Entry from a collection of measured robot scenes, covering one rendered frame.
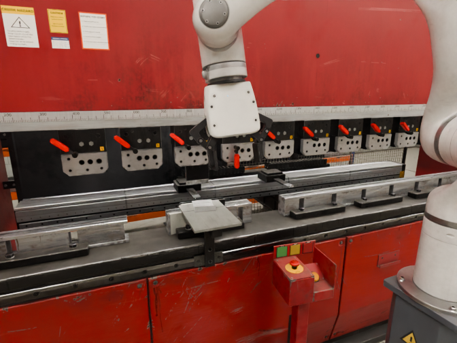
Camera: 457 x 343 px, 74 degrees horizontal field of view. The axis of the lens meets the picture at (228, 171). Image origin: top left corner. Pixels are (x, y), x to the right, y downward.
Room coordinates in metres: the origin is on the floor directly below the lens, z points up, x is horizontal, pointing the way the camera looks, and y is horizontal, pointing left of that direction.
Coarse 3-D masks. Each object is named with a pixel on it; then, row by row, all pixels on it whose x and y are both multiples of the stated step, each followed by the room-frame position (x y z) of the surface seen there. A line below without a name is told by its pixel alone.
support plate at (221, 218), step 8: (216, 200) 1.27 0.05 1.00; (184, 208) 1.17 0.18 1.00; (192, 208) 1.17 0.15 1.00; (216, 208) 1.17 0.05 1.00; (224, 208) 1.17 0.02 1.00; (184, 216) 1.10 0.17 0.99; (192, 216) 1.09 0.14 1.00; (200, 216) 1.09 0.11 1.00; (208, 216) 1.09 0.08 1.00; (216, 216) 1.09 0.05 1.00; (224, 216) 1.09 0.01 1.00; (232, 216) 1.09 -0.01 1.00; (192, 224) 1.02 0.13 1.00; (200, 224) 1.02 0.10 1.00; (208, 224) 1.02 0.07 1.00; (216, 224) 1.02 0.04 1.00; (224, 224) 1.02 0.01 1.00; (232, 224) 1.02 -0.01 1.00; (240, 224) 1.03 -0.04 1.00; (200, 232) 0.97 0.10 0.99
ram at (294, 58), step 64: (0, 0) 1.00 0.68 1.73; (64, 0) 1.06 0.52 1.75; (128, 0) 1.13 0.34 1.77; (320, 0) 1.42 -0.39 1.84; (384, 0) 1.54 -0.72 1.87; (0, 64) 0.99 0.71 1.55; (64, 64) 1.06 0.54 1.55; (128, 64) 1.13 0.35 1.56; (192, 64) 1.21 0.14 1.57; (256, 64) 1.31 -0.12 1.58; (320, 64) 1.42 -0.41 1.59; (384, 64) 1.56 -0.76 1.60; (0, 128) 0.98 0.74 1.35; (64, 128) 1.05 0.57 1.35
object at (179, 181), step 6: (174, 180) 1.50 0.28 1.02; (180, 180) 1.46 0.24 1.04; (174, 186) 1.49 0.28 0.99; (180, 186) 1.41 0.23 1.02; (186, 186) 1.42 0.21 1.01; (192, 186) 1.44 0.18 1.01; (198, 186) 1.45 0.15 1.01; (180, 192) 1.41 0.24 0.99; (192, 192) 1.37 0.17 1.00; (198, 198) 1.29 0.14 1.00
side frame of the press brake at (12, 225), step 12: (0, 144) 1.49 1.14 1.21; (0, 156) 1.46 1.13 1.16; (0, 168) 1.43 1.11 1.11; (0, 180) 1.40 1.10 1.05; (0, 192) 1.37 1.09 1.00; (0, 204) 1.35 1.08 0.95; (12, 204) 1.50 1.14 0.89; (0, 216) 1.32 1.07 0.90; (12, 216) 1.47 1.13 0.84; (0, 228) 1.29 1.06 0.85; (12, 228) 1.44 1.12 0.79; (12, 240) 1.41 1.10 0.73
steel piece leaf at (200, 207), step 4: (192, 204) 1.21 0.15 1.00; (196, 204) 1.21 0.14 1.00; (200, 204) 1.21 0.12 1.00; (204, 204) 1.21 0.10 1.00; (208, 204) 1.21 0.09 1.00; (212, 204) 1.21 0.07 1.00; (196, 208) 1.13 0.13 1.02; (200, 208) 1.13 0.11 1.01; (204, 208) 1.14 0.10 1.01; (208, 208) 1.14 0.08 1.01; (212, 208) 1.14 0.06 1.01
